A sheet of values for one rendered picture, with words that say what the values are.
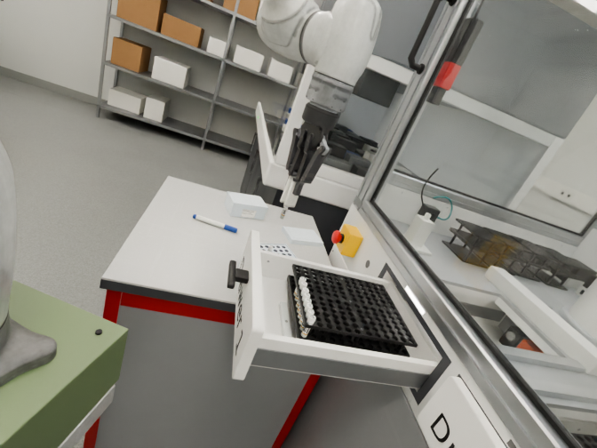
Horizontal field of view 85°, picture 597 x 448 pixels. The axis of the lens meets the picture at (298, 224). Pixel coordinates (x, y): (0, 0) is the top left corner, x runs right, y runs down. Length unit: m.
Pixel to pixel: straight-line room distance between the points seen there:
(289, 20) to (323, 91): 0.16
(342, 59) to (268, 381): 0.80
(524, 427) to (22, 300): 0.67
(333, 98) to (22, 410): 0.64
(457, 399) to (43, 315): 0.59
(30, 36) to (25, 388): 5.01
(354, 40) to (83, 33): 4.56
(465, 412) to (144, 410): 0.80
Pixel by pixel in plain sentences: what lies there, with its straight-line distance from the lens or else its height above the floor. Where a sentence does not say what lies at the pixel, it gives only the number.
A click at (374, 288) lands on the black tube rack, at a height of 0.90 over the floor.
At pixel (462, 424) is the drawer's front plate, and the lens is 0.60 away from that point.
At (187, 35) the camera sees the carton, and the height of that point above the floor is 1.18.
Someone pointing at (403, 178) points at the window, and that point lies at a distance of 0.90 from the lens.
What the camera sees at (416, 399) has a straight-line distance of 0.70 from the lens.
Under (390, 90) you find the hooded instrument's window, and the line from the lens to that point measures 1.41.
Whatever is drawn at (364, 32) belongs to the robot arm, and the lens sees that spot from 0.71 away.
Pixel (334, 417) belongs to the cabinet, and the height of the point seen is 0.53.
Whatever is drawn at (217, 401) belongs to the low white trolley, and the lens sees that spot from 1.04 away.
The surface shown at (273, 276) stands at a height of 0.84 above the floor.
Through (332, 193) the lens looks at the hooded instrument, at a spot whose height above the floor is 0.86.
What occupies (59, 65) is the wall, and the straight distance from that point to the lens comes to 5.23.
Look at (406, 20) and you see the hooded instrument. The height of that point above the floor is 1.53.
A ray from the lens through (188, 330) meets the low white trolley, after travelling 0.85.
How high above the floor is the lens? 1.25
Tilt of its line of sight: 23 degrees down
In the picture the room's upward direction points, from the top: 22 degrees clockwise
